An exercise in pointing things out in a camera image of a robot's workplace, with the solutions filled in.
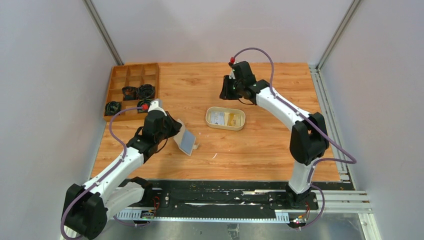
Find beige leather card holder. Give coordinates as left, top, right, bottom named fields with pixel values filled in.
left=173, top=119, right=200, bottom=156

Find beige oval plastic tray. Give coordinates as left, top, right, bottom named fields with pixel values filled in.
left=205, top=106, right=246, bottom=131

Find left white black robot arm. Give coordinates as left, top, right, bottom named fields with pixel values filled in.
left=60, top=110, right=183, bottom=240

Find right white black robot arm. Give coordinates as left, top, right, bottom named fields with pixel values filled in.
left=219, top=59, right=330, bottom=206

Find cards in tray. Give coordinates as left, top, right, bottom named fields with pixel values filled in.
left=209, top=111, right=242, bottom=127

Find rolled dark belt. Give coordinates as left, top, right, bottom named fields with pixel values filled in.
left=104, top=101, right=122, bottom=116
left=121, top=86, right=137, bottom=101
left=136, top=99, right=152, bottom=113
left=136, top=84, right=156, bottom=100

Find wooden compartment organizer box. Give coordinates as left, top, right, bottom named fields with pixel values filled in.
left=103, top=62, right=160, bottom=122

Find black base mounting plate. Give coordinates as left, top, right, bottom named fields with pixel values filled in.
left=116, top=179, right=361, bottom=223

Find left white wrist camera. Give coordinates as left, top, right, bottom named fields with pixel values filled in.
left=143, top=98, right=167, bottom=116

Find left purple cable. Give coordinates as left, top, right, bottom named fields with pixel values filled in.
left=60, top=105, right=149, bottom=240

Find purple cable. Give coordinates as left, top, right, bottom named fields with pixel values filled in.
left=60, top=105, right=149, bottom=240
left=229, top=47, right=358, bottom=229

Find right aluminium frame post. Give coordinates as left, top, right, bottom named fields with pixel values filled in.
left=315, top=0, right=363, bottom=72

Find aluminium frame post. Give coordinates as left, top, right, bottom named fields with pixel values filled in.
left=82, top=0, right=124, bottom=66
left=315, top=0, right=363, bottom=72

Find left aluminium frame post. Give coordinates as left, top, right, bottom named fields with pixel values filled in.
left=82, top=0, right=124, bottom=66

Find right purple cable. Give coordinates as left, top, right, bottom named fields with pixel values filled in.
left=229, top=47, right=358, bottom=229

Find aluminium front rail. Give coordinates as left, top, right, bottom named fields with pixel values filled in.
left=110, top=188, right=372, bottom=226

